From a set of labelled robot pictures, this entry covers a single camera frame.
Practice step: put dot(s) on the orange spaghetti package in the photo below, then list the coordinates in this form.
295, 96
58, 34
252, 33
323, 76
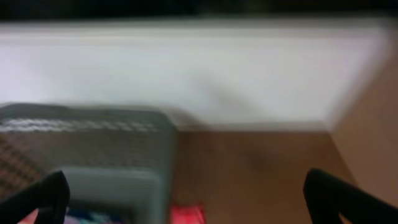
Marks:
187, 214

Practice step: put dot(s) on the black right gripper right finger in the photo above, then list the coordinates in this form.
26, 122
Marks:
328, 198

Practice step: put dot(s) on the grey plastic basket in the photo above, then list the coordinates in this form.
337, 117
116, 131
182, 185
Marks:
117, 159

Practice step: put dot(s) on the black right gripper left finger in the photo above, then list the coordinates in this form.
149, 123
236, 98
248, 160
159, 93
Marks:
50, 196

